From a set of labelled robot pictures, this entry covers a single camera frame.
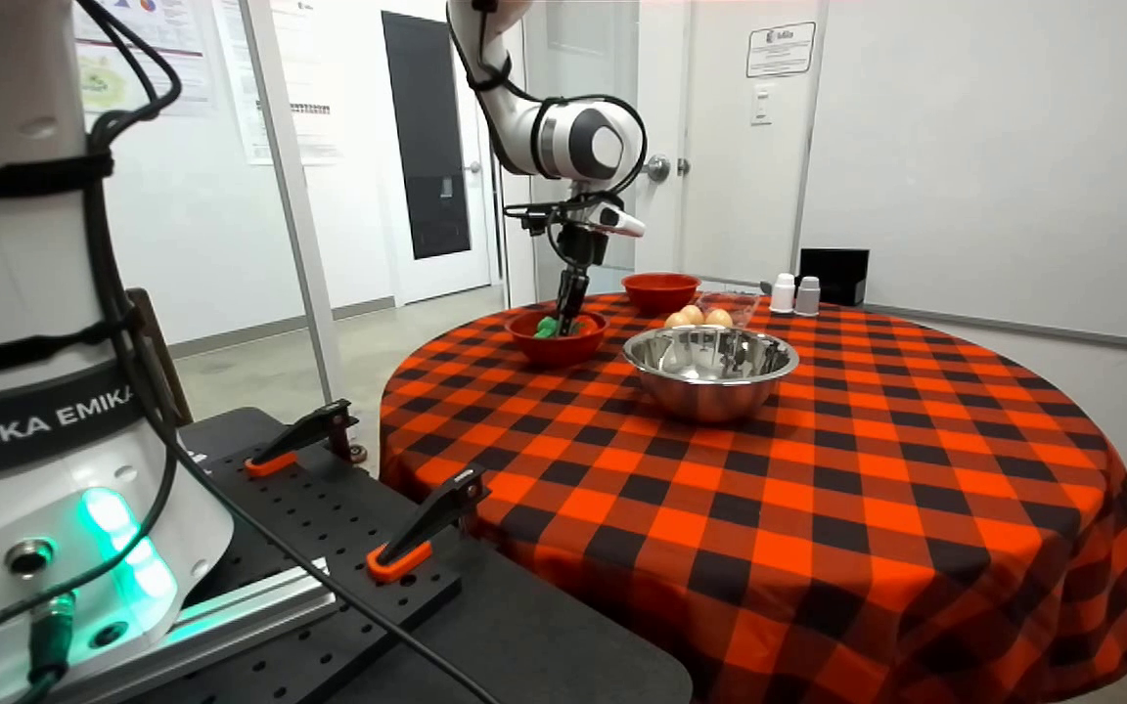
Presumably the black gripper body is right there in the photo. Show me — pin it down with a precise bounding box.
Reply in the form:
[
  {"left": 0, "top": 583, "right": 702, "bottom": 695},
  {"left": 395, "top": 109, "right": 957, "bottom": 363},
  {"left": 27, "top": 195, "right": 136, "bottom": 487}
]
[{"left": 548, "top": 223, "right": 614, "bottom": 274}]

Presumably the orange plastic bowl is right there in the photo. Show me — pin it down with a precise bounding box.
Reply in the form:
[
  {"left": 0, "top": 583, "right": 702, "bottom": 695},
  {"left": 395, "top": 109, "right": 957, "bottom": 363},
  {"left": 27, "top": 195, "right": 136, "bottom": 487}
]
[{"left": 508, "top": 307, "right": 610, "bottom": 369}]

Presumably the red bowl with dark contents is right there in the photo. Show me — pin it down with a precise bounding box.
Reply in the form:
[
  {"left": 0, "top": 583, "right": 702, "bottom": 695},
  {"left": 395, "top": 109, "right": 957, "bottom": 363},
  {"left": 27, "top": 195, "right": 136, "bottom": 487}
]
[{"left": 618, "top": 269, "right": 706, "bottom": 321}]

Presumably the silver metal bowl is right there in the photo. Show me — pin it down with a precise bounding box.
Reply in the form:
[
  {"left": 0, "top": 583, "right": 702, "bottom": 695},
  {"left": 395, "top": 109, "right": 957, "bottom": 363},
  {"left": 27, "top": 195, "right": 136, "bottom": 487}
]
[{"left": 618, "top": 326, "right": 804, "bottom": 427}]

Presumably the clear plastic egg carton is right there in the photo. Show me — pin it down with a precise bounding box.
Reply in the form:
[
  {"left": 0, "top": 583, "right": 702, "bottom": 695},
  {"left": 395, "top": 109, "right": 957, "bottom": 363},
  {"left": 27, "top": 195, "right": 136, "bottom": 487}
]
[{"left": 657, "top": 283, "right": 770, "bottom": 337}]

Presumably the white door with dark window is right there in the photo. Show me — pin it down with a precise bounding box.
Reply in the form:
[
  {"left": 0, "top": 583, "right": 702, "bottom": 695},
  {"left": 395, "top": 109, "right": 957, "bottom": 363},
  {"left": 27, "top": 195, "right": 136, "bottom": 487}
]
[{"left": 379, "top": 8, "right": 499, "bottom": 307}]

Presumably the orange black checkered tablecloth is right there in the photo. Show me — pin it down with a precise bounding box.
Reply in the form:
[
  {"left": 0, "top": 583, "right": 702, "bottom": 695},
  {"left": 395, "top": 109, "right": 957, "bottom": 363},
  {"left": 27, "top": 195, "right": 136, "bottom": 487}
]
[{"left": 376, "top": 291, "right": 1127, "bottom": 704}]

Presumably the black perforated mounting platform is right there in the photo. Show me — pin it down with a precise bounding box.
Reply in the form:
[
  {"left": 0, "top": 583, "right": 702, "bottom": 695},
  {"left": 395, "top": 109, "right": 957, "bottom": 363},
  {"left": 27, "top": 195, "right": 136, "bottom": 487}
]
[{"left": 128, "top": 402, "right": 696, "bottom": 704}]

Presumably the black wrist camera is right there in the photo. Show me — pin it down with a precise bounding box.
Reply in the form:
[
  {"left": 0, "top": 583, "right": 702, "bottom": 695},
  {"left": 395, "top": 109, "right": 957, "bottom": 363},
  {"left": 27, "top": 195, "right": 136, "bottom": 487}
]
[{"left": 503, "top": 195, "right": 572, "bottom": 244}]

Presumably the silver door handle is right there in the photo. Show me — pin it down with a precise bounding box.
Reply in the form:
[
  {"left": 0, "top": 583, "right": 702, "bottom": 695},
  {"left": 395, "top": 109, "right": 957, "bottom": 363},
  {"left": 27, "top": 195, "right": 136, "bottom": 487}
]
[{"left": 640, "top": 154, "right": 696, "bottom": 187}]

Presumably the black clamp orange handle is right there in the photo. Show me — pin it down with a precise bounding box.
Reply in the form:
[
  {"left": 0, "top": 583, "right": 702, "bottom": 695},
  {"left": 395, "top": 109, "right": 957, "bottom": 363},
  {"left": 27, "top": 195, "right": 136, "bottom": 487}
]
[
  {"left": 239, "top": 401, "right": 362, "bottom": 487},
  {"left": 365, "top": 466, "right": 488, "bottom": 587}
]

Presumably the black wall holder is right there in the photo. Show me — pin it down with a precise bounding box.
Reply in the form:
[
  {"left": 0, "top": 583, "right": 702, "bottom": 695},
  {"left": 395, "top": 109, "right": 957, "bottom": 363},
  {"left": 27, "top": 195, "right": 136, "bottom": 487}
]
[{"left": 798, "top": 247, "right": 875, "bottom": 311}]

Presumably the white wall sign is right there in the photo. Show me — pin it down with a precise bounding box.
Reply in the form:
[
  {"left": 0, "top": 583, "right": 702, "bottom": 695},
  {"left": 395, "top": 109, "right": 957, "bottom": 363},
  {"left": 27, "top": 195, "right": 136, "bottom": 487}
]
[{"left": 745, "top": 15, "right": 821, "bottom": 81}]

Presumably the grey metal post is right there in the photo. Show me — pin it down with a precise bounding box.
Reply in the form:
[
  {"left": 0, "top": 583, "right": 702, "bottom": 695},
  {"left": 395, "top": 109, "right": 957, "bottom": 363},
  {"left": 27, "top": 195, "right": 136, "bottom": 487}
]
[{"left": 239, "top": 0, "right": 345, "bottom": 410}]

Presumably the colourful wall poster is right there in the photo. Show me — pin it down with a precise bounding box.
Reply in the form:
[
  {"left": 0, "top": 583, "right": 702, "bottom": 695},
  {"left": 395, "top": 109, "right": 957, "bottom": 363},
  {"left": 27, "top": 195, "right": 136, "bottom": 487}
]
[{"left": 72, "top": 0, "right": 248, "bottom": 131}]

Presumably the large wall whiteboard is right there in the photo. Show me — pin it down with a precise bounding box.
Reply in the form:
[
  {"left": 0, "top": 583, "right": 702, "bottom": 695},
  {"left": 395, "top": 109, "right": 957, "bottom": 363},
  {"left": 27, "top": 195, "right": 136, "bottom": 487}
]
[{"left": 790, "top": 0, "right": 1127, "bottom": 360}]

